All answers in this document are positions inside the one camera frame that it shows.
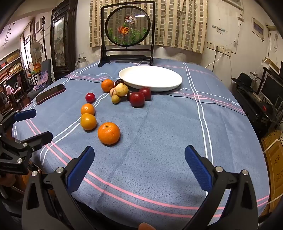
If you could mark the yellow-orange mandarin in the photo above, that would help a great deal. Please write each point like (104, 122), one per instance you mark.
(88, 121)
(88, 109)

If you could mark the round embroidered screen black stand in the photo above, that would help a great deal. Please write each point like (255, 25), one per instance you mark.
(128, 28)

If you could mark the black desk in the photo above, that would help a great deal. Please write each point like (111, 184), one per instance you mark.
(249, 104)

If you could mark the small green fruit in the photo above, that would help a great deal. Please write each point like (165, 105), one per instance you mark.
(115, 99)

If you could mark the computer monitor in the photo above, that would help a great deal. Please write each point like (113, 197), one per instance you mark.
(270, 88)

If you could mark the small red round fruit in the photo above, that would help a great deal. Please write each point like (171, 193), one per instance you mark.
(90, 97)

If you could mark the bright orange mandarin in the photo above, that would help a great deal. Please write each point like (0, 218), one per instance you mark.
(109, 133)
(107, 85)

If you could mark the dark wooden coat stand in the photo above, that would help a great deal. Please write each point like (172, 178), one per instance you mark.
(43, 37)

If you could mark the beige checked curtain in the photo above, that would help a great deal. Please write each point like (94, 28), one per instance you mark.
(176, 26)

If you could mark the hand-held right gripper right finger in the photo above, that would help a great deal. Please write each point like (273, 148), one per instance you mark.
(197, 169)

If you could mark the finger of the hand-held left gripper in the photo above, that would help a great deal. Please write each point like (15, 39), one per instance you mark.
(37, 138)
(25, 115)

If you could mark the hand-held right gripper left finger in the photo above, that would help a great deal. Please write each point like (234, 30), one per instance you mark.
(80, 169)

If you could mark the red plum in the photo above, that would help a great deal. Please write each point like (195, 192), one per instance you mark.
(146, 92)
(137, 100)

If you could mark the white standing fan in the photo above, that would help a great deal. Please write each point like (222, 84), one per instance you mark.
(35, 49)

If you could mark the blue striped tablecloth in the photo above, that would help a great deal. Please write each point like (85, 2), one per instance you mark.
(154, 132)

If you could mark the white wall sockets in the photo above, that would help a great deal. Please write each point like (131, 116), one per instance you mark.
(221, 49)

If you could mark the white jug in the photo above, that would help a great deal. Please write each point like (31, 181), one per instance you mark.
(81, 63)

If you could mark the dark chair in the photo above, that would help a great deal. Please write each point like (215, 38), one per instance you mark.
(45, 65)

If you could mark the bookshelf with books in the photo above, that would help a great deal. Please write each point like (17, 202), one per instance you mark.
(11, 66)

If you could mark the dark wooden framed panel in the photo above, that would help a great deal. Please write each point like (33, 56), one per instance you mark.
(58, 44)

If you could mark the black hat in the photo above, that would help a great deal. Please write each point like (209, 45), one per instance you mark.
(243, 79)

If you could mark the framed wall picture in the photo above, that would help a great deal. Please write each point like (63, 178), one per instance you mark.
(258, 27)

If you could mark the pale yellow striped melon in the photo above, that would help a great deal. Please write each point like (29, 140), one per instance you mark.
(122, 89)

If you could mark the white oval plate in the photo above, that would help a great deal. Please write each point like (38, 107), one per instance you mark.
(150, 77)

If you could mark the dark purple plum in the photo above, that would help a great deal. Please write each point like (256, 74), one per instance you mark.
(119, 81)
(128, 95)

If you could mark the small pale yellow fruit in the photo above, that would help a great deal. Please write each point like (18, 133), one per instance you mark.
(112, 91)

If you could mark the purple cloth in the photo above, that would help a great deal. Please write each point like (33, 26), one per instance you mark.
(42, 79)

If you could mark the person's right hand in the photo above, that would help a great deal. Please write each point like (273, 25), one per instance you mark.
(145, 226)

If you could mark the ceiling track lights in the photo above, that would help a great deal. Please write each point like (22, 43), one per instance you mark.
(7, 35)

